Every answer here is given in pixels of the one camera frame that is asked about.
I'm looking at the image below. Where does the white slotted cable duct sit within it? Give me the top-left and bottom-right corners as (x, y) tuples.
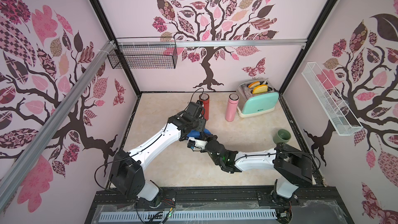
(97, 209), (277, 224)

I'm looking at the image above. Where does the green ceramic cup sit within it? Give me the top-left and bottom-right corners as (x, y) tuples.
(273, 129), (292, 144)

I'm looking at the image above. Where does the aluminium rail wall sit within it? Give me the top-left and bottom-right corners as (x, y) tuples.
(118, 39), (307, 48)
(1, 40), (116, 211)

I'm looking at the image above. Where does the aluminium rail back wall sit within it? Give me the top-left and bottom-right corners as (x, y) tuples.
(118, 39), (307, 48)

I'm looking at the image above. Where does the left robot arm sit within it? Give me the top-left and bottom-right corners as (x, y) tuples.
(110, 114), (206, 207)

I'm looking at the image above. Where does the blue thermos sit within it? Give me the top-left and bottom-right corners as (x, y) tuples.
(186, 130), (206, 140)

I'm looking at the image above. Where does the toast slice front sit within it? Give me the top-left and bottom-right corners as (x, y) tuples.
(252, 85), (268, 94)

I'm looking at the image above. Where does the pink thermos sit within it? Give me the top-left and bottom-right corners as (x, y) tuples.
(225, 93), (239, 122)

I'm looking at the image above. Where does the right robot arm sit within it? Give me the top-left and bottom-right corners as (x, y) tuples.
(203, 139), (313, 205)

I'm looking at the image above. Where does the aluminium rail left wall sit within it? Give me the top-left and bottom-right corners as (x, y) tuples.
(1, 40), (116, 211)

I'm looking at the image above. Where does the toast slice rear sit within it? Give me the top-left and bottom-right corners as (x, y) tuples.
(247, 81), (261, 88)

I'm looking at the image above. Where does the toast slice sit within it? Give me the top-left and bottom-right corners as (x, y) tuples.
(252, 85), (268, 94)
(247, 81), (261, 88)

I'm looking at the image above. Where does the black wire basket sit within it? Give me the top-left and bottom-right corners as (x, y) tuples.
(107, 36), (178, 69)

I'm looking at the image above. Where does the mint green toaster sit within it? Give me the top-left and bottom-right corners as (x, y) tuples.
(236, 78), (279, 118)

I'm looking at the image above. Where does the white wire shelf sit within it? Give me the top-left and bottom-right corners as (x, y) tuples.
(302, 62), (364, 136)

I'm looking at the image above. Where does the red thermos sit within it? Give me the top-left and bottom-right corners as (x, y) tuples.
(199, 93), (210, 120)

